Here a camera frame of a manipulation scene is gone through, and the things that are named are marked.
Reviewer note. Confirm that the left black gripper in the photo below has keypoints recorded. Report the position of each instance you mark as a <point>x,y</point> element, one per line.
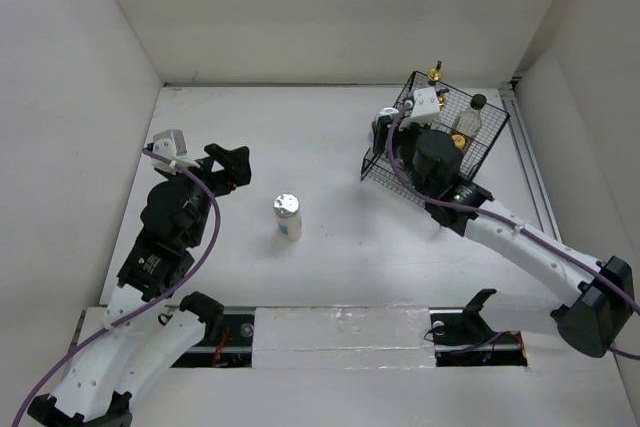
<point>236,169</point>

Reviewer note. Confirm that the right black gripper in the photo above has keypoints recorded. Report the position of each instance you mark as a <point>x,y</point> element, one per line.
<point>382,131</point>

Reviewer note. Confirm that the green-label brown sauce bottle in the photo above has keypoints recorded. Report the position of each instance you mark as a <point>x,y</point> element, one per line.
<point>460,141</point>

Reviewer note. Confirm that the black-capped dark sauce bottle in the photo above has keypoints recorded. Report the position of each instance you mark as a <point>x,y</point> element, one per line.
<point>468,122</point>

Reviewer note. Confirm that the clear square glass bottle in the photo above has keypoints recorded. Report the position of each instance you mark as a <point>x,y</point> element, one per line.
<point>434,74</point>

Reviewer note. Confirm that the silver-lid salt shaker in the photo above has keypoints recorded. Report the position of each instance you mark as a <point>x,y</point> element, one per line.
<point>286,207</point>
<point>387,112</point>

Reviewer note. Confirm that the gold-capped oil dispenser bottle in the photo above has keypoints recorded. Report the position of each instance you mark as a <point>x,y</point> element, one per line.
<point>442,97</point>

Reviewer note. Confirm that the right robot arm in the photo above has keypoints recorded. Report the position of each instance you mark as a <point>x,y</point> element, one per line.
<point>594,299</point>

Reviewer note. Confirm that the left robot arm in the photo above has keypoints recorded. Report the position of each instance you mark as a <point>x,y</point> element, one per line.
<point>113,368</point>

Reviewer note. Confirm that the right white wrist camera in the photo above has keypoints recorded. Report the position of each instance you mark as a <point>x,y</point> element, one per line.
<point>422,107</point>

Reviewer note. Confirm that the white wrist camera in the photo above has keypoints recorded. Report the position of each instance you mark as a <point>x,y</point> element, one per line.
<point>171,145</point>
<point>422,107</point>

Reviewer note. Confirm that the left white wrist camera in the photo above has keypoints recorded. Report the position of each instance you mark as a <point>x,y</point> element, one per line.
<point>171,145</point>

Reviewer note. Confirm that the black wire rack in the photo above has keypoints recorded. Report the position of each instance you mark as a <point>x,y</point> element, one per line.
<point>439,135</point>

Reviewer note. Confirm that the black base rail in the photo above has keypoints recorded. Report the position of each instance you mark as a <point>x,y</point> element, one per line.
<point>344,339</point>

